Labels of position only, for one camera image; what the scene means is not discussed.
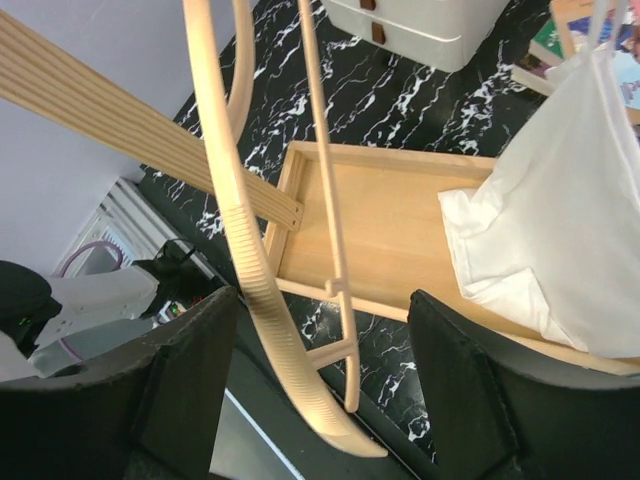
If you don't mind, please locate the white camisole top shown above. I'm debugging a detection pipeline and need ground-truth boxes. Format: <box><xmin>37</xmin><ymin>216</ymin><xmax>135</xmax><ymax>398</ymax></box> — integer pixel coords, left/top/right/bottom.
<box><xmin>439</xmin><ymin>1</ymin><xmax>639</xmax><ymax>358</ymax></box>

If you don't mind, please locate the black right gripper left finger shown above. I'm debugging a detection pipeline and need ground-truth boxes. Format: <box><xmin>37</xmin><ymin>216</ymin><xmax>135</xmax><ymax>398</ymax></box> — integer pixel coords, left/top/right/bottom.
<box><xmin>1</xmin><ymin>287</ymin><xmax>238</xmax><ymax>479</ymax></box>

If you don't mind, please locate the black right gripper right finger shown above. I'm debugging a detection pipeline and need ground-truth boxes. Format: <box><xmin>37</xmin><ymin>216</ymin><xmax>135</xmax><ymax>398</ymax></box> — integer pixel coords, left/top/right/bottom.
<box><xmin>408</xmin><ymin>290</ymin><xmax>639</xmax><ymax>479</ymax></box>

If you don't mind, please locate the wooden clothes rack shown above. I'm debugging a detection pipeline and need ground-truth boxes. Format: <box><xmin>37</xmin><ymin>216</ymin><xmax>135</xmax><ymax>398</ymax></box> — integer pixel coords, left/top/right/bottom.
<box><xmin>1</xmin><ymin>14</ymin><xmax>639</xmax><ymax>376</ymax></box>

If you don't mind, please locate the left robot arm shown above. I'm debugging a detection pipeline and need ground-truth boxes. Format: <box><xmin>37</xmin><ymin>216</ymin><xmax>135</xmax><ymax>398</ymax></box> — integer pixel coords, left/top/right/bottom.
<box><xmin>1</xmin><ymin>239</ymin><xmax>223</xmax><ymax>381</ymax></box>

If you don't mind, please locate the beige wooden hanger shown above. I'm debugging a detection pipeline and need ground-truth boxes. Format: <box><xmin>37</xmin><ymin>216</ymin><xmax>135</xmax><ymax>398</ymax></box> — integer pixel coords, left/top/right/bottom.
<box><xmin>183</xmin><ymin>1</ymin><xmax>387</xmax><ymax>458</ymax></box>

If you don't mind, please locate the stack of books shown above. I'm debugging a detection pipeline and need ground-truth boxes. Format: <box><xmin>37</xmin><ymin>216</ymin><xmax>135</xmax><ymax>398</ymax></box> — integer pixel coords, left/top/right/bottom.
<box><xmin>509</xmin><ymin>0</ymin><xmax>640</xmax><ymax>126</ymax></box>

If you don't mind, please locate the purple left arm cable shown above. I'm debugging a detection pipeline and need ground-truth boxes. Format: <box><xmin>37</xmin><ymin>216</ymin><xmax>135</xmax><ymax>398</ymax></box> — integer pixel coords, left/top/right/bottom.
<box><xmin>58</xmin><ymin>240</ymin><xmax>127</xmax><ymax>362</ymax></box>

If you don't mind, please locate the white drawer unit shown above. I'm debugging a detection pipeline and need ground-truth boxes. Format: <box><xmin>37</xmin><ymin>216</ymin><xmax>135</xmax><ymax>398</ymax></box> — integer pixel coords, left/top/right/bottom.
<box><xmin>322</xmin><ymin>0</ymin><xmax>508</xmax><ymax>73</ymax></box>

